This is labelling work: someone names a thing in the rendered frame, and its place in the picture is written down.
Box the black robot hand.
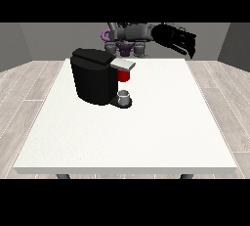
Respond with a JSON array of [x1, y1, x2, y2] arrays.
[[150, 23, 197, 60]]

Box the pale grey machine lid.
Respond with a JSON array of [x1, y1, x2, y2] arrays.
[[109, 57, 137, 72]]

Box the small grey cup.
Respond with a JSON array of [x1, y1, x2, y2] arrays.
[[117, 89, 131, 106]]

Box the black coffee machine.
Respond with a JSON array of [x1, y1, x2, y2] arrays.
[[69, 47, 134, 110]]

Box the red pod holder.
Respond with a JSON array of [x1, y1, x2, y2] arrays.
[[116, 68, 131, 83]]

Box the grey robot trunk purple rings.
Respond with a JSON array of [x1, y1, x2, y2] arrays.
[[101, 27, 150, 59]]

